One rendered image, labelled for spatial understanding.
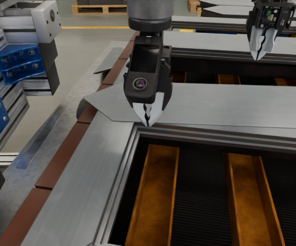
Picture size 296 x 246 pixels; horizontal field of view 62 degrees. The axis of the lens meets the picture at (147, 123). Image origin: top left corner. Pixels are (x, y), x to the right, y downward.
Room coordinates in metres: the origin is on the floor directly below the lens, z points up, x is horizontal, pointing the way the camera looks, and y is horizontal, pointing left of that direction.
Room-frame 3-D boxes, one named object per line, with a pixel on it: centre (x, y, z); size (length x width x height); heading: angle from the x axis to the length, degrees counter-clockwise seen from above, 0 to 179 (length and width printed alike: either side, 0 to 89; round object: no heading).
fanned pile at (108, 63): (1.08, 0.12, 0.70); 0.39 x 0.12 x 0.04; 171
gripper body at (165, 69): (0.43, 0.00, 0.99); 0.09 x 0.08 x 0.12; 170
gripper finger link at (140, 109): (0.43, 0.01, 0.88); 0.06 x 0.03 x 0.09; 170
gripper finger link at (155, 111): (0.42, -0.02, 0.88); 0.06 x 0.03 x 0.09; 170
